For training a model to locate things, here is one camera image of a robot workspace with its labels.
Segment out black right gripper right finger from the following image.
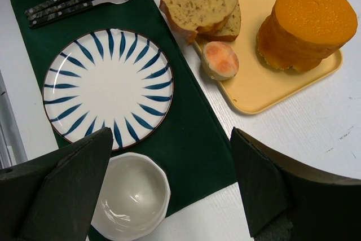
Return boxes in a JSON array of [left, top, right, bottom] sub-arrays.
[[230, 128, 360, 240]]

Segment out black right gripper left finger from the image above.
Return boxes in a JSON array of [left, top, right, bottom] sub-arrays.
[[1, 128, 113, 240]]

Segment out bread slice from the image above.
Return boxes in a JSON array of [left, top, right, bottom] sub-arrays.
[[199, 5, 241, 42], [159, 0, 239, 43]]

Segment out orange round bread loaf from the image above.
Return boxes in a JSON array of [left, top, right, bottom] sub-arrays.
[[257, 0, 358, 72]]

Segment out white blue ceramic mug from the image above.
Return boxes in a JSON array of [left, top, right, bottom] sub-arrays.
[[91, 152, 171, 240]]

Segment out white blue striped plate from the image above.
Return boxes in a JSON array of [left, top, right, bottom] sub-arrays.
[[42, 29, 174, 150]]

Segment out yellow plastic tray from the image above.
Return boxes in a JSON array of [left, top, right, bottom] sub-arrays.
[[218, 0, 343, 115]]

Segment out dark green placemat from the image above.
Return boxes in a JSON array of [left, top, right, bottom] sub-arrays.
[[11, 0, 236, 215]]

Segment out aluminium table edge rail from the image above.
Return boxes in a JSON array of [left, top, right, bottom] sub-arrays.
[[0, 75, 28, 169]]

